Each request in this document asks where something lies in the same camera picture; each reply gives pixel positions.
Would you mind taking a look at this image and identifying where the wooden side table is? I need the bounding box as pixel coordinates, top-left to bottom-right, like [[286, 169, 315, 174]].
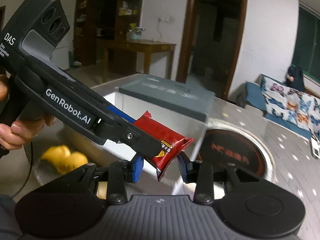
[[101, 40, 176, 82]]

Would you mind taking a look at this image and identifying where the glass jar on table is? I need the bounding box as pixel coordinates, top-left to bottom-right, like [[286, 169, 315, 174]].
[[126, 27, 145, 41]]

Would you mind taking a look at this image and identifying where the red snack packet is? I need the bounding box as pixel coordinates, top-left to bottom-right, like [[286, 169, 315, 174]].
[[133, 111, 194, 181]]

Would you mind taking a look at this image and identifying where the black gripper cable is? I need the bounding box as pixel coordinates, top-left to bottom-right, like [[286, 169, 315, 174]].
[[11, 141, 34, 201]]

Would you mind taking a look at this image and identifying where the dark wooden shelf cabinet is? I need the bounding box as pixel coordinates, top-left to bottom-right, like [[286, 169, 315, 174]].
[[73, 0, 142, 66]]

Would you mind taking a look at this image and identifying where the starry grey table cloth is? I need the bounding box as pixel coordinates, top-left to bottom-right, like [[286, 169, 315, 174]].
[[207, 99, 319, 239]]

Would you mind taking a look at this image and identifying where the black bag on sofa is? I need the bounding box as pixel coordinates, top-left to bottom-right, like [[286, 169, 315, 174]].
[[286, 66, 305, 92]]

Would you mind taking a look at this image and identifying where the built-in induction cooker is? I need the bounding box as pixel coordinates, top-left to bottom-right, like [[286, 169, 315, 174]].
[[195, 125, 274, 182]]

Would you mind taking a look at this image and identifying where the white cardboard box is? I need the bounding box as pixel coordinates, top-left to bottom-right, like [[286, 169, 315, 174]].
[[104, 92, 206, 194]]

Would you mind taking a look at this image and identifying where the grey-green box lid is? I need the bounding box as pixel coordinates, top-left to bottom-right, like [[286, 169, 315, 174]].
[[119, 74, 215, 122]]

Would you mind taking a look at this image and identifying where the brown wooden door frame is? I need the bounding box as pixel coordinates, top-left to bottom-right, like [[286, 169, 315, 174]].
[[175, 0, 247, 100]]

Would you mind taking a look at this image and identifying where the orange duck toy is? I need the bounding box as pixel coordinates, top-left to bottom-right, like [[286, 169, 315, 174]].
[[41, 145, 88, 175]]

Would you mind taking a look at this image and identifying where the blue sofa cushion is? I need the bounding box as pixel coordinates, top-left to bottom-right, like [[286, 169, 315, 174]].
[[243, 82, 267, 112]]

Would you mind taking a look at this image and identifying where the person's left hand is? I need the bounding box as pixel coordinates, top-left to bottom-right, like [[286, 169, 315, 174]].
[[0, 74, 57, 152]]

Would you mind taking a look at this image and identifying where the butterfly pattern sofa cover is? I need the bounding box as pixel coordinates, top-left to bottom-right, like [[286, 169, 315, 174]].
[[260, 75, 319, 135]]

